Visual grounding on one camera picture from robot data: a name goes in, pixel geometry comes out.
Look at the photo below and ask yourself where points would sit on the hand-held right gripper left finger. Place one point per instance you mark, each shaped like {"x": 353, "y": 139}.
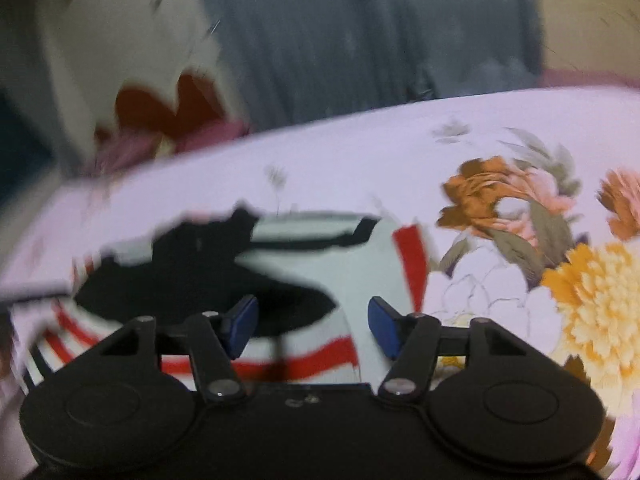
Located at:
{"x": 242, "y": 321}

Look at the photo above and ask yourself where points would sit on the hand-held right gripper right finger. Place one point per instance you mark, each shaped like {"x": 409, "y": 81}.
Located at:
{"x": 385, "y": 326}

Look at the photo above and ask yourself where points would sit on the striped knit sweater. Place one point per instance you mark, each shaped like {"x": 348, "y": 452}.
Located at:
{"x": 320, "y": 270}

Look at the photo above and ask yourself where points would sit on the pink floral bed sheet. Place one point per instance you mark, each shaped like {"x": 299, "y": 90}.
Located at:
{"x": 375, "y": 170}

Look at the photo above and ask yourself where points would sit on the red scalloped headboard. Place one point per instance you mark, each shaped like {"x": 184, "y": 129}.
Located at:
{"x": 145, "y": 105}

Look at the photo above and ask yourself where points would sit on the window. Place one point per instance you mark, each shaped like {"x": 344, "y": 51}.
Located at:
{"x": 15, "y": 150}

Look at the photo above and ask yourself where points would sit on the blue patterned curtain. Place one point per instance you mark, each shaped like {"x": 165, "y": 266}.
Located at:
{"x": 350, "y": 35}

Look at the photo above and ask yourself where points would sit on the grey side curtain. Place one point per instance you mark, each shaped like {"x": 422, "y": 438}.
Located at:
{"x": 25, "y": 50}

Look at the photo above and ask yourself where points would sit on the cream rounded headboard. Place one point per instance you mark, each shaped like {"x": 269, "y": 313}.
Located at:
{"x": 590, "y": 25}

